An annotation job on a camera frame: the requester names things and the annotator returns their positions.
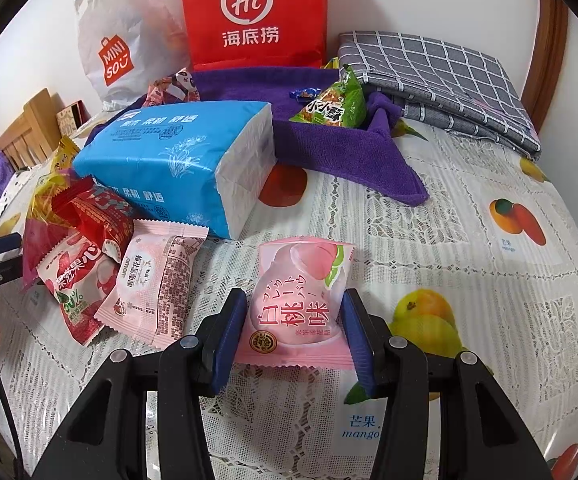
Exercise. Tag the panda print snack packet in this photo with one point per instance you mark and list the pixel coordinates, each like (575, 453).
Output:
(176, 85)

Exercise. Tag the green snack packet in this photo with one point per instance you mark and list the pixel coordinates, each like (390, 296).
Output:
(331, 105)

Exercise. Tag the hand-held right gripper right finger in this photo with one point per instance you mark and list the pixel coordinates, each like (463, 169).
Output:
(356, 340)

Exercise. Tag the wooden headboard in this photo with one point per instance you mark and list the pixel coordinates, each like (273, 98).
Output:
(24, 130)

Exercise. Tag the pink brown-print snack packet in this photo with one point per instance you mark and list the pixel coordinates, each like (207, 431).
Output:
(154, 290)

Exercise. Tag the pink peach snack packet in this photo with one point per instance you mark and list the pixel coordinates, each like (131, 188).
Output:
(299, 300)

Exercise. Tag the brown wooden door frame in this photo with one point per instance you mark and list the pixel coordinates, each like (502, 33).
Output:
(549, 50)

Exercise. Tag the red white lychee snack packet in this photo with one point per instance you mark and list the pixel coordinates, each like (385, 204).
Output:
(76, 290)

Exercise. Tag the blue snack packet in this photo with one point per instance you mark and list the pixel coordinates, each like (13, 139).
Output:
(304, 94)

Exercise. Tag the red paper bag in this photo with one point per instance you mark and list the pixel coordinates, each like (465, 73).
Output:
(254, 0)

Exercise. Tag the yellow pink snack packet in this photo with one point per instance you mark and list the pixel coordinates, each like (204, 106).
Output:
(49, 187)

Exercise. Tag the purple towel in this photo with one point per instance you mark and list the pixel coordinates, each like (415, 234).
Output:
(329, 150)

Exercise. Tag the patterned cardboard box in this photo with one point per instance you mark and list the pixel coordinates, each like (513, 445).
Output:
(71, 117)

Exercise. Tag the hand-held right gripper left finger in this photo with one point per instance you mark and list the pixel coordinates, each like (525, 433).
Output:
(231, 340)

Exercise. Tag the blue tissue pack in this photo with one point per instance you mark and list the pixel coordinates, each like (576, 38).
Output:
(159, 145)

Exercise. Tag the fruit print tablecloth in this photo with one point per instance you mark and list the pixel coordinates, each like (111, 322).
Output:
(469, 260)

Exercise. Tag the white plastic bag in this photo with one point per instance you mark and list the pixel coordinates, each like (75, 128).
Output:
(119, 10)

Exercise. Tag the grey checked folded sheet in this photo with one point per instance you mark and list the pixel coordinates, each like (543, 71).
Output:
(444, 75)

